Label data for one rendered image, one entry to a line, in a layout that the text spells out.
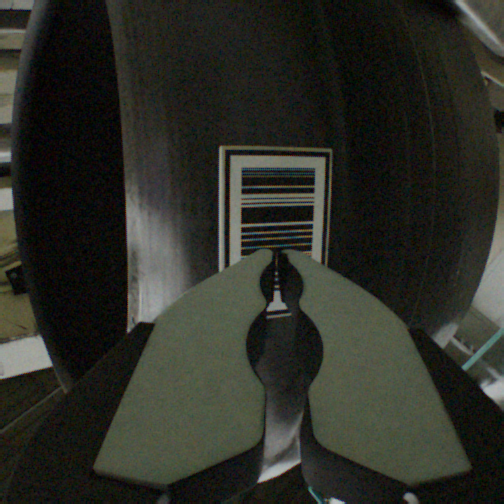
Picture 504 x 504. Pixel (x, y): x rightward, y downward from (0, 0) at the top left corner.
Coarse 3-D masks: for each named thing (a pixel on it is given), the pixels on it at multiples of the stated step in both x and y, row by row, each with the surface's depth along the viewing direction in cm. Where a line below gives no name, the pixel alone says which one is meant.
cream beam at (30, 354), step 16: (0, 288) 74; (0, 304) 71; (16, 304) 73; (0, 320) 69; (16, 320) 71; (32, 320) 72; (0, 336) 66; (16, 336) 68; (32, 336) 71; (0, 352) 68; (16, 352) 71; (32, 352) 74; (0, 368) 71; (16, 368) 74; (32, 368) 77
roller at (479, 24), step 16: (448, 0) 22; (464, 0) 22; (480, 0) 22; (496, 0) 24; (464, 16) 25; (480, 16) 24; (496, 16) 25; (480, 32) 27; (496, 32) 27; (496, 48) 31
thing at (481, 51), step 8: (464, 32) 36; (472, 32) 36; (472, 40) 36; (480, 40) 35; (472, 48) 36; (480, 48) 35; (488, 48) 34; (480, 56) 36; (488, 56) 35; (496, 56) 34; (480, 64) 36; (488, 64) 35; (496, 64) 34; (488, 72) 35; (496, 72) 35; (496, 80) 35
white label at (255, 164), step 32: (224, 160) 13; (256, 160) 13; (288, 160) 14; (320, 160) 14; (224, 192) 13; (256, 192) 13; (288, 192) 14; (320, 192) 14; (224, 224) 13; (256, 224) 14; (288, 224) 14; (320, 224) 14; (224, 256) 14; (320, 256) 15
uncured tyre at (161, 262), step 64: (64, 0) 39; (128, 0) 16; (192, 0) 14; (256, 0) 14; (320, 0) 14; (384, 0) 17; (64, 64) 50; (128, 64) 17; (192, 64) 14; (256, 64) 14; (320, 64) 14; (384, 64) 15; (448, 64) 20; (64, 128) 56; (128, 128) 17; (192, 128) 15; (256, 128) 14; (320, 128) 14; (384, 128) 15; (448, 128) 19; (64, 192) 59; (128, 192) 18; (192, 192) 15; (384, 192) 16; (448, 192) 19; (64, 256) 58; (128, 256) 19; (192, 256) 16; (384, 256) 16; (448, 256) 21; (64, 320) 53; (128, 320) 20; (448, 320) 26; (64, 384) 38
